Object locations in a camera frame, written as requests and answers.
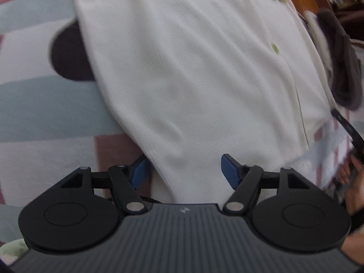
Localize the cream waffle-knit shirt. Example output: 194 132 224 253
71 0 339 205

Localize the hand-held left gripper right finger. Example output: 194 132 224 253
220 154 310 214

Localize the person's right hand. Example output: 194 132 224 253
338 154 364 215

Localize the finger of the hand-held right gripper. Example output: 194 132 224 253
331 109 362 148

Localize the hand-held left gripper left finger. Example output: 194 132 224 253
59 155 151 214

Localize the person's right forearm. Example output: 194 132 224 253
340 230 364 265

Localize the checked rug with dog print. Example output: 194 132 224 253
0 0 364 262

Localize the dark grey white-lined garment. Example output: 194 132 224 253
303 8 364 111

